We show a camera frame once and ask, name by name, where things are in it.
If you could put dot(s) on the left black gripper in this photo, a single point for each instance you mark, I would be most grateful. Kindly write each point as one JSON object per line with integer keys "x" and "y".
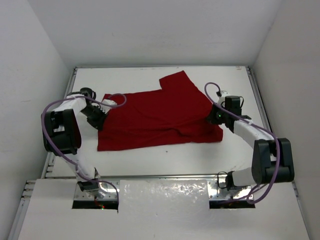
{"x": 97, "y": 120}

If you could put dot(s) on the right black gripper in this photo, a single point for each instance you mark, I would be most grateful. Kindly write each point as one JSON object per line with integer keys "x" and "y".
{"x": 211, "y": 118}

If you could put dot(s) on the red t shirt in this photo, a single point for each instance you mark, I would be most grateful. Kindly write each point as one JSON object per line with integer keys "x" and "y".
{"x": 174, "y": 114}

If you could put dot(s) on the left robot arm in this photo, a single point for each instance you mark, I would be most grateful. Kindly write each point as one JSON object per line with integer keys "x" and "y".
{"x": 63, "y": 137}

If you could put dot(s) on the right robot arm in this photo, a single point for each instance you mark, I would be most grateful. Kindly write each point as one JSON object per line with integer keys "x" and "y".
{"x": 272, "y": 159}

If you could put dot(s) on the white foam front panel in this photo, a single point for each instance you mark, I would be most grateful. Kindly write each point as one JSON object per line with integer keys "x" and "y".
{"x": 159, "y": 210}

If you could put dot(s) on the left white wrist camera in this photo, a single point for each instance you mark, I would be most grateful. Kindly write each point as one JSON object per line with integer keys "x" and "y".
{"x": 107, "y": 105}

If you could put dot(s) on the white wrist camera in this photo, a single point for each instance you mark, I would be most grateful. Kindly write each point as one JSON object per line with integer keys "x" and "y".
{"x": 107, "y": 105}
{"x": 222, "y": 94}

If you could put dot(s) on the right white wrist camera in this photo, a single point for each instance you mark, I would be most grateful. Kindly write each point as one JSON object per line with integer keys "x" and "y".
{"x": 222, "y": 94}

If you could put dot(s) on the right aluminium frame rail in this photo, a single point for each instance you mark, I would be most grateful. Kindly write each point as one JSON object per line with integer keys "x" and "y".
{"x": 258, "y": 98}

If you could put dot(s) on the front aluminium mounting rail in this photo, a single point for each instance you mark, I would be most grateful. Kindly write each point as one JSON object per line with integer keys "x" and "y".
{"x": 216, "y": 186}

